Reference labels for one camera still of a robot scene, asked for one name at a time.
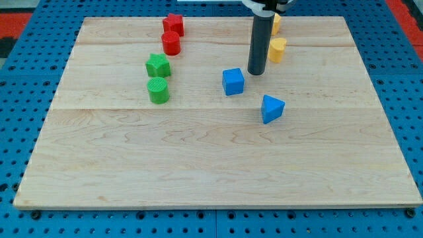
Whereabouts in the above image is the blue cube block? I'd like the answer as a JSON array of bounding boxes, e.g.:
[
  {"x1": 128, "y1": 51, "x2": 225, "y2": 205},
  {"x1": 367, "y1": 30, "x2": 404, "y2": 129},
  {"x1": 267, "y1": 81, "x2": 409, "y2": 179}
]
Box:
[{"x1": 222, "y1": 68, "x2": 245, "y2": 96}]

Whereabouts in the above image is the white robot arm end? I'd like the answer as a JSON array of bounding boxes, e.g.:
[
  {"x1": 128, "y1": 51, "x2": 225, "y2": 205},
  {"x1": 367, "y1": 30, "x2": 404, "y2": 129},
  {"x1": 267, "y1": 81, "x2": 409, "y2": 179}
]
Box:
[{"x1": 241, "y1": 0, "x2": 297, "y2": 17}]

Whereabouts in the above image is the blue triangular prism block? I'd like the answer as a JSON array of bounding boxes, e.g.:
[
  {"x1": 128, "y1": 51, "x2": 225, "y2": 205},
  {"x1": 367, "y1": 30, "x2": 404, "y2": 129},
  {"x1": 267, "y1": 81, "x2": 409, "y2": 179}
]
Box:
[{"x1": 261, "y1": 95, "x2": 286, "y2": 124}]

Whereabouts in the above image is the green cylinder block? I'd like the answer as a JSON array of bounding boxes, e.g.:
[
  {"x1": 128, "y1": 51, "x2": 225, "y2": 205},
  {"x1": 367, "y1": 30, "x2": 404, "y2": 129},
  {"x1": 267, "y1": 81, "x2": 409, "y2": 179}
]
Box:
[{"x1": 147, "y1": 77, "x2": 170, "y2": 104}]

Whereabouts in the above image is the light wooden board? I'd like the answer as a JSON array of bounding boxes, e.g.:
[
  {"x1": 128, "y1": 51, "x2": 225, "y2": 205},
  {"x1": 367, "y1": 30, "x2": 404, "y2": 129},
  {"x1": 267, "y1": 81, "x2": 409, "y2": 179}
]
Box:
[{"x1": 14, "y1": 17, "x2": 422, "y2": 210}]

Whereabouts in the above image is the green star block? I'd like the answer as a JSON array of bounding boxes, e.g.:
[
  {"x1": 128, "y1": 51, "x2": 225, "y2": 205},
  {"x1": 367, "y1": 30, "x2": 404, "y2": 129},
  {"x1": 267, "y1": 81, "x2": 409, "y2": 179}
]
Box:
[{"x1": 145, "y1": 53, "x2": 171, "y2": 77}]

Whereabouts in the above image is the red cylinder block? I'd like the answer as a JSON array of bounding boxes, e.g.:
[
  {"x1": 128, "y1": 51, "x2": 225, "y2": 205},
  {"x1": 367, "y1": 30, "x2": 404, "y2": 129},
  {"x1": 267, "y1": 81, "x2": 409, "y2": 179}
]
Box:
[{"x1": 161, "y1": 31, "x2": 181, "y2": 56}]

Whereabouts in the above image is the yellow heart block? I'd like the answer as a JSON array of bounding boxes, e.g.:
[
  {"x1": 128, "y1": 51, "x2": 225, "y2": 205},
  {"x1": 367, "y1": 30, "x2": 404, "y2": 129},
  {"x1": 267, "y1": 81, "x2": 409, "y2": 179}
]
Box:
[{"x1": 268, "y1": 38, "x2": 287, "y2": 63}]

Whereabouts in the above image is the red star block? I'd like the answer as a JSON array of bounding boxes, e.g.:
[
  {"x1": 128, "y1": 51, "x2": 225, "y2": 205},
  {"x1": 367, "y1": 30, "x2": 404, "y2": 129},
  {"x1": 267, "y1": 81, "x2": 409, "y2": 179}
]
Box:
[{"x1": 162, "y1": 13, "x2": 184, "y2": 36}]

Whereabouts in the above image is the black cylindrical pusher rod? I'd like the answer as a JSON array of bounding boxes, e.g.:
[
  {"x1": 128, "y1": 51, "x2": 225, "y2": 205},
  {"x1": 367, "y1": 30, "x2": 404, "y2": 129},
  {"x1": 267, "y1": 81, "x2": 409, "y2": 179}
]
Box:
[{"x1": 247, "y1": 13, "x2": 274, "y2": 75}]

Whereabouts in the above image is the yellow block behind rod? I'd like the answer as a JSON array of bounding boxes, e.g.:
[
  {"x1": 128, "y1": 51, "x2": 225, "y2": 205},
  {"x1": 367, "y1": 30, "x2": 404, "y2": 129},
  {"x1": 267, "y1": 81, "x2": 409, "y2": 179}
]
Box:
[{"x1": 271, "y1": 13, "x2": 282, "y2": 36}]

